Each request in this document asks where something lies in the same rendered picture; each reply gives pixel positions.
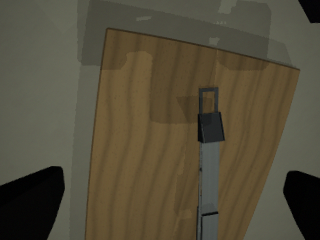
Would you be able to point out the light brown wooden board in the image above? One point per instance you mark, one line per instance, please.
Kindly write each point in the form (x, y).
(144, 167)

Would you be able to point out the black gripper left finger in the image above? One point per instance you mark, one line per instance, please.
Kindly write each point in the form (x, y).
(29, 206)

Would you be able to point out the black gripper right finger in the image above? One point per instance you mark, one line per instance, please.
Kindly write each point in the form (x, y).
(302, 192)

